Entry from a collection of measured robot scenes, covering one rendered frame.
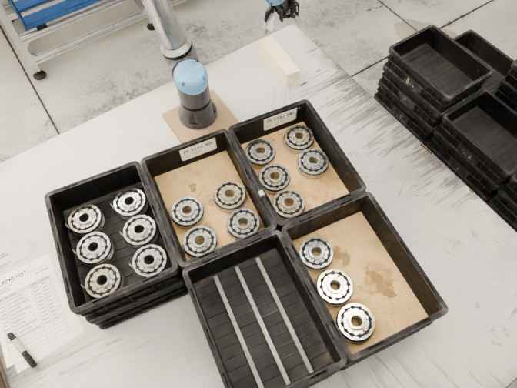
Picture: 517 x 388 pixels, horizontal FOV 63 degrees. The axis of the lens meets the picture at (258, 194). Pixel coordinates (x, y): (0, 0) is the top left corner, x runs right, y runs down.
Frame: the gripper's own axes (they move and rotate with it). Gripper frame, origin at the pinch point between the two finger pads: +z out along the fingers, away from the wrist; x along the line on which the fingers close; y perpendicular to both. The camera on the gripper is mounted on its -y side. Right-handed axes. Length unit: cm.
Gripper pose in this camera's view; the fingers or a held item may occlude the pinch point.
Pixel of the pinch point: (279, 27)
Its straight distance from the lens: 180.5
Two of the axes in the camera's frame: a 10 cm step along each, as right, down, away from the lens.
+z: 0.1, 4.9, 8.7
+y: 4.8, 7.6, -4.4
